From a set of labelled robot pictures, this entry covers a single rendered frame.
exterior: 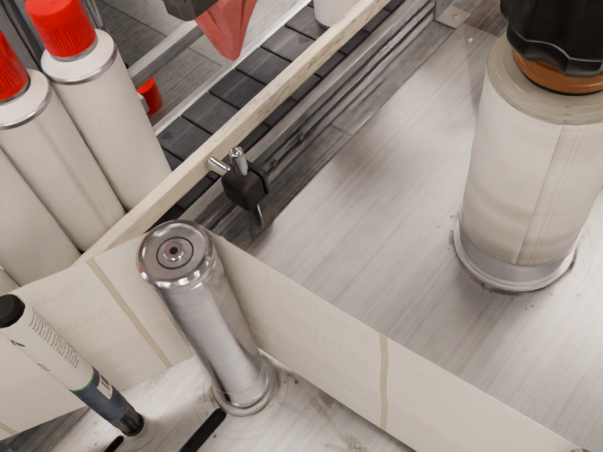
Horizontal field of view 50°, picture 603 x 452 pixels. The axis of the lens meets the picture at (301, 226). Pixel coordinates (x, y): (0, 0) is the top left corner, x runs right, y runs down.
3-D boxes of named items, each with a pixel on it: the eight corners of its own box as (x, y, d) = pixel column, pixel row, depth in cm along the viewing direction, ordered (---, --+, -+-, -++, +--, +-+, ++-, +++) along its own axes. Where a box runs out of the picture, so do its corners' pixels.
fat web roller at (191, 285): (246, 430, 44) (171, 311, 29) (200, 391, 46) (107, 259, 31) (289, 379, 46) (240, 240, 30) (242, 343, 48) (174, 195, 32)
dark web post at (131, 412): (132, 442, 45) (-3, 331, 29) (116, 427, 45) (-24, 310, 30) (150, 422, 45) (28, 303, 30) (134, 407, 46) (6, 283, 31)
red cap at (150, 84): (160, 115, 69) (151, 92, 66) (129, 117, 69) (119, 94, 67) (164, 91, 71) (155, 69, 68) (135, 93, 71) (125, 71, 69)
